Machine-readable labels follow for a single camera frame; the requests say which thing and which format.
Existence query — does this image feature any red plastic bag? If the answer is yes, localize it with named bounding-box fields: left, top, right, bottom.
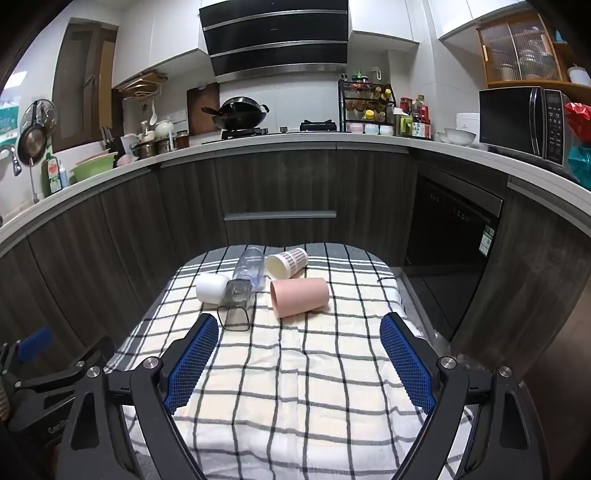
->
left=563, top=102, right=591, bottom=145

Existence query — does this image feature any pink cup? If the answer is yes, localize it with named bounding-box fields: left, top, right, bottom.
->
left=270, top=277, right=330, bottom=319

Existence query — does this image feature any white cup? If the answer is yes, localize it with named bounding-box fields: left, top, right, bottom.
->
left=196, top=272, right=232, bottom=306

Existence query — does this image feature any checked cloth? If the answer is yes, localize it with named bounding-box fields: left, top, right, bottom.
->
left=104, top=242, right=476, bottom=480

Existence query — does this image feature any green basin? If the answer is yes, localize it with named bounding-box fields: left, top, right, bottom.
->
left=70, top=152, right=118, bottom=182

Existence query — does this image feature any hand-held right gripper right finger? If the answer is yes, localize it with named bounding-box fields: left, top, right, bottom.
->
left=379, top=312, right=550, bottom=480

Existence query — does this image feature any gas stove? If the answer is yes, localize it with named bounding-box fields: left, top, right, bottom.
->
left=221, top=120, right=340, bottom=139

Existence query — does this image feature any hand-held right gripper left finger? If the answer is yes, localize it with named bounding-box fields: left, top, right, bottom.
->
left=58, top=313, right=220, bottom=480

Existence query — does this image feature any patterned paper cup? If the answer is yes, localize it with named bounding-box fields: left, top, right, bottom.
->
left=264, top=247, right=308, bottom=280

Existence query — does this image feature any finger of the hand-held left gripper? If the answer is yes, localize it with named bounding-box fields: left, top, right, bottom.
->
left=13, top=335, right=116, bottom=407
left=0, top=326, right=54, bottom=372

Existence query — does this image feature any black wok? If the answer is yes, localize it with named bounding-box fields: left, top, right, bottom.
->
left=202, top=96, right=270, bottom=131

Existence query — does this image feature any wooden glass door cabinet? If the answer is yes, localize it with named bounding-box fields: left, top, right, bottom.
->
left=476, top=13, right=591, bottom=90

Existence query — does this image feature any wooden wall rack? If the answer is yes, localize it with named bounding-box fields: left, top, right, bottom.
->
left=115, top=71, right=168, bottom=100

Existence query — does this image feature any black knife block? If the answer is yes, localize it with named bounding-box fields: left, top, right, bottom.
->
left=100, top=126, right=124, bottom=157

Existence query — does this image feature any clear grey cup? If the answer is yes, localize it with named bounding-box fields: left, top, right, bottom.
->
left=217, top=278, right=254, bottom=331

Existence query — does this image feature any teal plastic bag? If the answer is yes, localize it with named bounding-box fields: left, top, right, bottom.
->
left=568, top=143, right=591, bottom=191

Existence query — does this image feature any green dish soap bottle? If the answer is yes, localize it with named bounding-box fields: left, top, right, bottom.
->
left=41, top=156, right=64, bottom=197

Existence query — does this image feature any brown wooden door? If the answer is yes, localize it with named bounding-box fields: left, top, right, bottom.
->
left=52, top=18, right=119, bottom=153

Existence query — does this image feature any black microwave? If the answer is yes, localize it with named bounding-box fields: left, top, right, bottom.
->
left=478, top=86, right=574, bottom=168

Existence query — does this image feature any black dishwasher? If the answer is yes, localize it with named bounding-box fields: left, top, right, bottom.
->
left=404, top=166, right=504, bottom=278

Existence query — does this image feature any black range hood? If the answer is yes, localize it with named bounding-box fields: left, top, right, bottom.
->
left=199, top=0, right=352, bottom=84

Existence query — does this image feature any dark sauce bottle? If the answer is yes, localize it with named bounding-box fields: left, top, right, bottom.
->
left=412, top=95, right=431, bottom=139

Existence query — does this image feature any hanging frying pan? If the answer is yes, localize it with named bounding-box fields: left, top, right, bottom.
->
left=17, top=122, right=48, bottom=166

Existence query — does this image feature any dark wood drawer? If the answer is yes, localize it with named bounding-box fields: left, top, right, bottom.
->
left=221, top=209, right=339, bottom=246

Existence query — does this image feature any black spice rack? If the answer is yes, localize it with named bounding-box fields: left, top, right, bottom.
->
left=338, top=78, right=396, bottom=136

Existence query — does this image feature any dark brown cutting board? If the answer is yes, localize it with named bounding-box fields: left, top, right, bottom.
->
left=187, top=84, right=221, bottom=136

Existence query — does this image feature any clear bluish cup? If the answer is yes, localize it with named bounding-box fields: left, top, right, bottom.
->
left=232, top=247, right=266, bottom=287

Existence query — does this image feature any steel faucet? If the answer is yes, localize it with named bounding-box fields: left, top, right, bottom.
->
left=0, top=144, right=40, bottom=205

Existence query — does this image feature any large white bowl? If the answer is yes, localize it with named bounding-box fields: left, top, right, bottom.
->
left=444, top=128, right=476, bottom=147

